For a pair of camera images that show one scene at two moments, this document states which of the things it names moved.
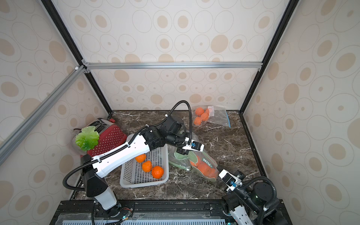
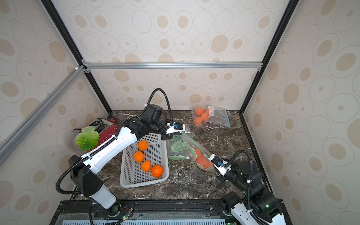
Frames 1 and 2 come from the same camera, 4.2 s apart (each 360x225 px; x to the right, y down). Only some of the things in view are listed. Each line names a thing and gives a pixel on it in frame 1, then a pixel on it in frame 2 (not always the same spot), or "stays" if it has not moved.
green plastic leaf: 88,138 stays
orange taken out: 157,172 stays
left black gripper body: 177,138 to 158,126
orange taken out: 147,166 stays
